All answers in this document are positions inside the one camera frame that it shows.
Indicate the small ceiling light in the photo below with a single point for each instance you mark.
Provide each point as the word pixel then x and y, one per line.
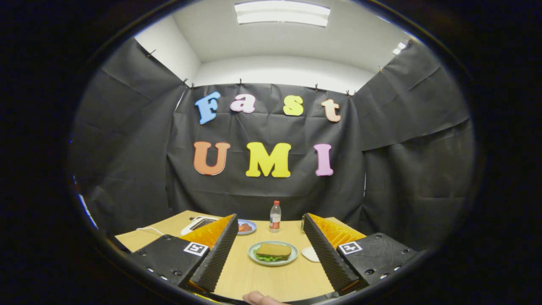
pixel 397 48

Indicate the green lettuce leaf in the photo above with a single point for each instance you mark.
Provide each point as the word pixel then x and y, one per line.
pixel 264 258

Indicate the blue plate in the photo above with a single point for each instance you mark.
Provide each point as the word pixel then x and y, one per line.
pixel 253 226

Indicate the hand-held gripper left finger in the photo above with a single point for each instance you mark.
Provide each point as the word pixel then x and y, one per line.
pixel 220 254

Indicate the long ceiling light panel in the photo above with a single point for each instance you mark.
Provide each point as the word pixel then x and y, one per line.
pixel 281 12

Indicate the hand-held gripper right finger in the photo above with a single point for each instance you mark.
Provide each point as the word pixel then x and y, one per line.
pixel 324 254

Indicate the brown toasted bread slice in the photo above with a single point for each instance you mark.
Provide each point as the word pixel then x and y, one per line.
pixel 273 250

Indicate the light green plate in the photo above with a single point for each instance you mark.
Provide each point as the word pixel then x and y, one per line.
pixel 271 263

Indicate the clear water bottle red cap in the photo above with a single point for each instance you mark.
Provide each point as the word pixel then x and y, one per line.
pixel 275 220

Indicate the small white dish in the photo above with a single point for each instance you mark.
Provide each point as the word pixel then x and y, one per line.
pixel 309 254

